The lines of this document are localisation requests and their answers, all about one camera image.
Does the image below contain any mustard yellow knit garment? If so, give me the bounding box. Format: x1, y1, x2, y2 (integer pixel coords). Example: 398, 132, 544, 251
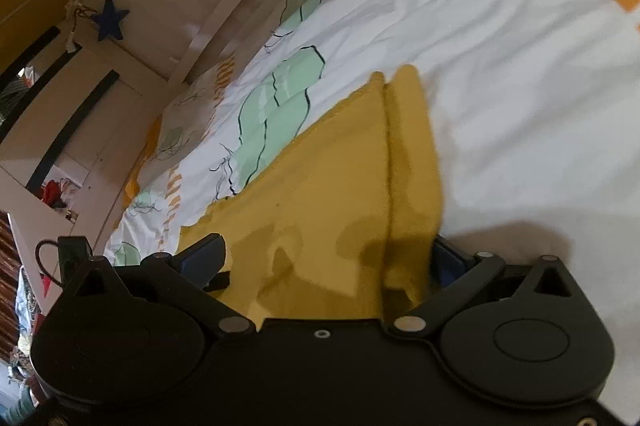
180, 65, 442, 323

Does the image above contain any dark blue star decoration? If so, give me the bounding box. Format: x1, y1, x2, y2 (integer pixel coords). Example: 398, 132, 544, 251
90, 0, 129, 41

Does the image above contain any white leaf-print bed sheet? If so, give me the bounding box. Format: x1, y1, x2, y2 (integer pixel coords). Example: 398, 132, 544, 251
102, 0, 640, 337

